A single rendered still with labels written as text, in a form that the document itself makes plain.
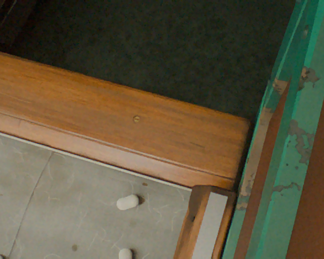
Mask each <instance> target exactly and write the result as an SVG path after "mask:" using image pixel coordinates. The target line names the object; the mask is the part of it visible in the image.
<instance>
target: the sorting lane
mask: <svg viewBox="0 0 324 259"><path fill-rule="evenodd" d="M191 192H192V189H189V188H187V187H182V186H178V185H175V184H171V183H166V182H164V181H162V180H159V179H155V178H151V177H148V176H144V175H140V174H136V173H133V172H132V171H128V170H124V169H120V168H117V167H113V166H110V165H106V164H103V163H100V162H96V161H94V160H89V159H86V158H82V157H78V156H75V155H73V154H70V153H67V152H62V151H60V150H56V149H52V148H48V147H45V146H43V145H40V144H37V143H33V142H29V141H25V140H23V139H19V138H15V137H12V136H10V135H8V134H4V133H0V256H2V257H3V259H119V253H120V251H121V249H123V248H128V249H129V250H131V252H132V259H172V258H173V255H174V251H176V247H177V242H178V239H179V235H180V231H181V227H182V223H183V220H184V217H185V213H186V212H187V209H188V202H189V199H190V195H191ZM129 195H136V196H137V197H138V198H139V203H138V205H137V206H136V207H133V208H129V209H127V210H120V209H118V207H117V201H118V200H119V199H120V198H123V197H127V196H129Z"/></svg>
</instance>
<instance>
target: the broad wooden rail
mask: <svg viewBox="0 0 324 259"><path fill-rule="evenodd" d="M253 128H254V122H253V121H252V120H251V119H249V118H244V117H239V116H237V115H232V114H229V113H227V112H223V111H220V110H214V109H210V108H207V107H203V106H200V105H195V104H191V102H186V101H182V100H178V99H174V98H171V97H166V96H162V95H159V94H156V93H153V92H150V91H145V90H142V89H137V88H133V87H130V86H125V85H122V84H118V83H114V82H113V81H108V80H104V79H101V78H97V77H94V76H89V75H85V74H82V73H77V72H73V71H70V70H66V69H63V68H58V67H54V66H51V65H47V64H45V63H42V62H38V61H35V60H31V59H26V58H23V57H19V56H16V55H12V54H8V53H5V52H1V51H0V133H4V134H8V135H10V136H12V137H15V138H19V139H23V140H25V141H29V142H33V143H37V144H40V145H43V146H45V147H48V148H52V149H56V150H60V151H62V152H67V153H70V154H73V155H75V156H78V157H82V158H86V159H89V160H94V161H96V162H100V163H103V164H106V165H110V166H112V167H117V168H120V169H124V170H128V171H132V172H133V173H136V174H140V175H144V176H148V177H151V178H155V179H159V180H162V181H164V182H166V183H171V184H175V185H178V186H182V187H187V188H189V189H192V187H193V186H194V185H213V186H218V187H222V188H224V189H229V190H232V191H235V192H236V191H237V189H238V185H239V182H240V177H241V173H242V169H243V165H244V162H245V160H246V156H247V153H248V147H249V144H250V140H251V136H252V133H253Z"/></svg>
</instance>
